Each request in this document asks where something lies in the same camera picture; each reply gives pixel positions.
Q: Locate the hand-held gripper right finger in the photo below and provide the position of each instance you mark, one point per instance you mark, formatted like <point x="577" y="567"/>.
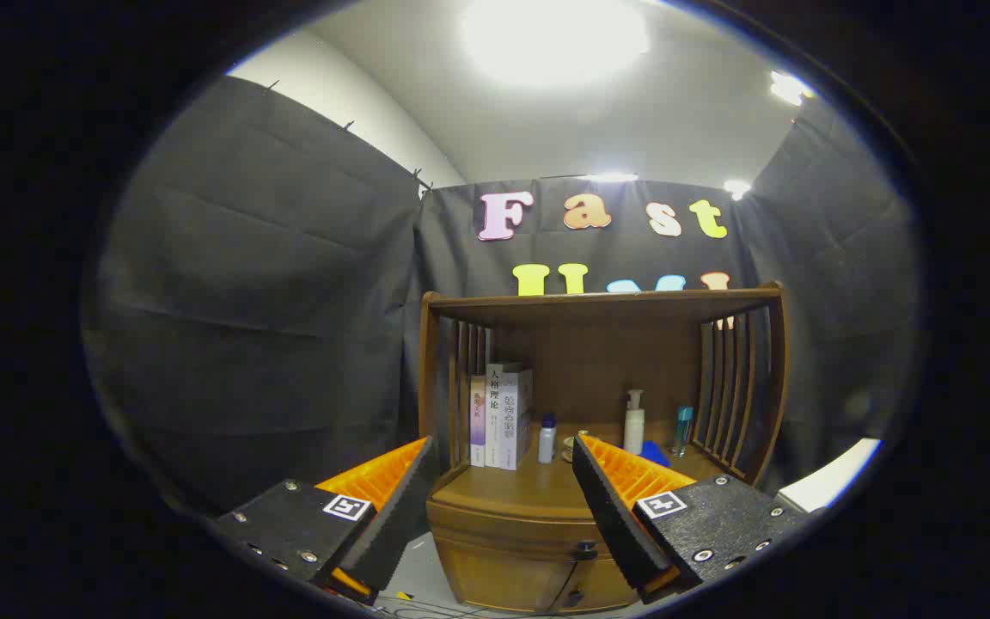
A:
<point x="615" y="516"/>

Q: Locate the white pump bottle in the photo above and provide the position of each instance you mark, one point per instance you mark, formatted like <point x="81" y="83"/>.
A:
<point x="633" y="430"/>

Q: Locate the wooden drawer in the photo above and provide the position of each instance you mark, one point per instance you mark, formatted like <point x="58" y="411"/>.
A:
<point x="504" y="550"/>

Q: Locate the yellow lidded teacup with saucer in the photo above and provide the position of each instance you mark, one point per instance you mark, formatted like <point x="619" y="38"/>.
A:
<point x="570" y="445"/>

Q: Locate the teal translucent bottle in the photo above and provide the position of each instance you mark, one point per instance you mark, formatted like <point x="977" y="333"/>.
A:
<point x="682" y="434"/>

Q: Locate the large ceiling lamp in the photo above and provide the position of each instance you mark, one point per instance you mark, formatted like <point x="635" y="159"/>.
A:
<point x="555" y="39"/>

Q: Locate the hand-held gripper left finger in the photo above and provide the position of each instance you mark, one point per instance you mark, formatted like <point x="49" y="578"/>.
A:
<point x="396" y="516"/>

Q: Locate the purple book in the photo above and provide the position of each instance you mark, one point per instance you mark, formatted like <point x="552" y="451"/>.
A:
<point x="478" y="421"/>

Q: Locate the white bottle with blue cap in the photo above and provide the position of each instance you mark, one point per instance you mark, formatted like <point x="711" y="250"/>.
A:
<point x="547" y="443"/>

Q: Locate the blue folded cloth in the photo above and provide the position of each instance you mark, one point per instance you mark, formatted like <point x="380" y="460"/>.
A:
<point x="654" y="453"/>

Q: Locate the thin white book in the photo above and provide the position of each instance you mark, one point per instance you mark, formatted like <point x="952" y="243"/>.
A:
<point x="493" y="417"/>

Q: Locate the wooden cabinet with slatted shelf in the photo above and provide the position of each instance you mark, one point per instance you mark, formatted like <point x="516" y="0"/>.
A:
<point x="598" y="361"/>

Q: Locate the thick white patterned book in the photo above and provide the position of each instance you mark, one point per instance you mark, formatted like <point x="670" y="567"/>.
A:
<point x="514" y="421"/>

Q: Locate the black drawer knob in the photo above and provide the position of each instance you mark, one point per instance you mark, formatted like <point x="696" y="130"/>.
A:
<point x="585" y="547"/>

